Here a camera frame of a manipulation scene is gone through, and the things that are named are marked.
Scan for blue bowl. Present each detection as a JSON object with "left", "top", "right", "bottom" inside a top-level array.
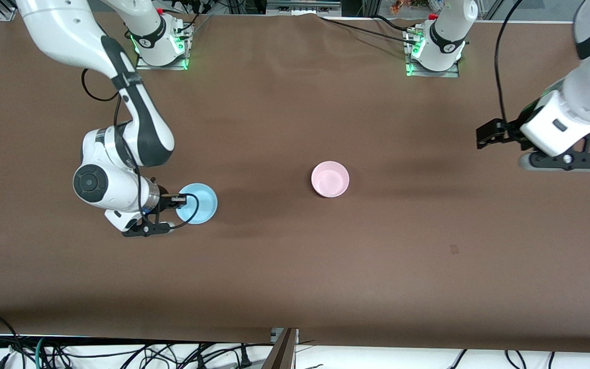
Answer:
[{"left": 175, "top": 183, "right": 219, "bottom": 224}]

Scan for pink bowl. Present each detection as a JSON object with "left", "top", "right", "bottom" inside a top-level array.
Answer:
[{"left": 311, "top": 161, "right": 350, "bottom": 198}]

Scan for brown table cover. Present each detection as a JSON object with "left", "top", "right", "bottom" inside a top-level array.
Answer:
[{"left": 0, "top": 9, "right": 590, "bottom": 354}]

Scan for orange colourful objects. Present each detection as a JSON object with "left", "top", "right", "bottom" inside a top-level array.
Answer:
[{"left": 390, "top": 0, "right": 429, "bottom": 13}]

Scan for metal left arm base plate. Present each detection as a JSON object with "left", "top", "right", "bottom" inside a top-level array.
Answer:
[{"left": 405, "top": 28, "right": 460, "bottom": 78}]

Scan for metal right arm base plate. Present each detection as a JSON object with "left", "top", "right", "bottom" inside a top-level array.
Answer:
[{"left": 135, "top": 20, "right": 189, "bottom": 71}]

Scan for long black table cable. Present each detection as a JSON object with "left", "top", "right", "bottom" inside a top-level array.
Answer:
[{"left": 317, "top": 15, "right": 421, "bottom": 46}]

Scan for silver metal bracket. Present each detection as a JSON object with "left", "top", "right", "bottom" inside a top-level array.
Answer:
[{"left": 270, "top": 328, "right": 300, "bottom": 345}]

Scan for dark metal post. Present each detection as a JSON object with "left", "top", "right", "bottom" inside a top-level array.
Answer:
[{"left": 262, "top": 329, "right": 298, "bottom": 369}]

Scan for aluminium frame rail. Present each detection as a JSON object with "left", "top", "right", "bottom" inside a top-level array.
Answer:
[{"left": 267, "top": 0, "right": 342, "bottom": 16}]

